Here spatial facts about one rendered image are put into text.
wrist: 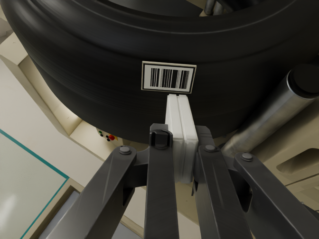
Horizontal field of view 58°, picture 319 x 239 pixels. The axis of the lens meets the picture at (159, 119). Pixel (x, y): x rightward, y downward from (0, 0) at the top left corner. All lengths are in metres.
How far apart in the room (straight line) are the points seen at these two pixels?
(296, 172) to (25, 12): 0.44
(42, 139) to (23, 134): 0.24
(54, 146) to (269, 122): 3.64
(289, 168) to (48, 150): 3.57
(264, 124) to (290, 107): 0.07
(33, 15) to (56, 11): 0.04
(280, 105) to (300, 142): 0.05
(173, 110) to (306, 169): 0.31
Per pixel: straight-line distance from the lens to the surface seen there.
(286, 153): 0.45
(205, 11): 1.06
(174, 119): 0.18
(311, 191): 0.79
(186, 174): 0.17
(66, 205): 1.04
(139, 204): 3.66
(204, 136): 0.18
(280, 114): 0.41
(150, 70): 0.33
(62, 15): 0.38
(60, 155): 3.87
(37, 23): 0.40
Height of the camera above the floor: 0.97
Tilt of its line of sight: 9 degrees up
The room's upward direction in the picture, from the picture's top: 58 degrees counter-clockwise
